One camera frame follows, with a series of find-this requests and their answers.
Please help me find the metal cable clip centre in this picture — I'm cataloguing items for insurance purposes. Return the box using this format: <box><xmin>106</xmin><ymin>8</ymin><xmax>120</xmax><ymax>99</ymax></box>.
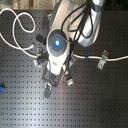
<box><xmin>67</xmin><ymin>78</ymin><xmax>74</xmax><ymax>86</ymax></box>

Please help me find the metal cable clip left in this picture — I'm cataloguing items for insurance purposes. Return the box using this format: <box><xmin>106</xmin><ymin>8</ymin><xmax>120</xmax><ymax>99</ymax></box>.
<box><xmin>36</xmin><ymin>48</ymin><xmax>42</xmax><ymax>54</ymax></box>

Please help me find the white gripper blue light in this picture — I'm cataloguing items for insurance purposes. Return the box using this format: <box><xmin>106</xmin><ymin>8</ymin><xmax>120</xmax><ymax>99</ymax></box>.
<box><xmin>36</xmin><ymin>29</ymin><xmax>70</xmax><ymax>81</ymax></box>

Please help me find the metal cable clip right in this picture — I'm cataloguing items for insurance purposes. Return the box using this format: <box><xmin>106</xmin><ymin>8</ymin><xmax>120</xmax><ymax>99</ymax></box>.
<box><xmin>97</xmin><ymin>50</ymin><xmax>109</xmax><ymax>70</ymax></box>

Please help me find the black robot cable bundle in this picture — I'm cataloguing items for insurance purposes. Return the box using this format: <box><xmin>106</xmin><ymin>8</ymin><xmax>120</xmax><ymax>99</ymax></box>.
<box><xmin>46</xmin><ymin>0</ymin><xmax>98</xmax><ymax>89</ymax></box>

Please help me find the metal cable clip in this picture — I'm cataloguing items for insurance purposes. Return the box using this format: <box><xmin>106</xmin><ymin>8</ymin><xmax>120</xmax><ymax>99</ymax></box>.
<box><xmin>67</xmin><ymin>78</ymin><xmax>74</xmax><ymax>86</ymax></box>
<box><xmin>36</xmin><ymin>48</ymin><xmax>42</xmax><ymax>54</ymax></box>
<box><xmin>44</xmin><ymin>84</ymin><xmax>52</xmax><ymax>99</ymax></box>
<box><xmin>97</xmin><ymin>50</ymin><xmax>109</xmax><ymax>70</ymax></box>

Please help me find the metal cable clip bottom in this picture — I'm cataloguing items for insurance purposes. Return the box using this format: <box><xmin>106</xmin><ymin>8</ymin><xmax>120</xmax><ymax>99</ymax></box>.
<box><xmin>44</xmin><ymin>84</ymin><xmax>52</xmax><ymax>99</ymax></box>

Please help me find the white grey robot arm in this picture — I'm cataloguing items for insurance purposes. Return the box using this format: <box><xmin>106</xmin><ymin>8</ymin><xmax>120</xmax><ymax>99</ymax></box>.
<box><xmin>36</xmin><ymin>0</ymin><xmax>104</xmax><ymax>75</ymax></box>

